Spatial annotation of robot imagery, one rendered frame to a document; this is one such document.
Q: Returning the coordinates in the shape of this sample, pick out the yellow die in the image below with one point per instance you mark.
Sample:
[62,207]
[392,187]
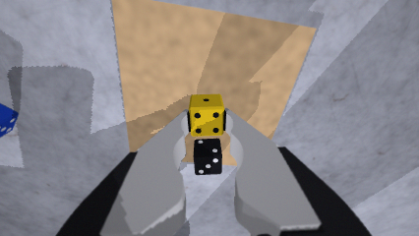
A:
[206,115]

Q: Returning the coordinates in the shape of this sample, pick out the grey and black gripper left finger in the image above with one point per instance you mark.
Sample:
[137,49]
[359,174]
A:
[143,195]

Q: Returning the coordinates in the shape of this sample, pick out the blue die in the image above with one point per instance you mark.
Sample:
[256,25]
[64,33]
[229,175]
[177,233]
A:
[8,119]

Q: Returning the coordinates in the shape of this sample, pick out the black die with white pips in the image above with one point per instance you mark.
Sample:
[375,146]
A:
[207,156]

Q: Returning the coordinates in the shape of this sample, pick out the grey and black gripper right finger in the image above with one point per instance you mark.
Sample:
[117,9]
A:
[275,193]

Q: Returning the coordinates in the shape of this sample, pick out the tan flat mat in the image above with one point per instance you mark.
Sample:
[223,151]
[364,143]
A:
[167,52]

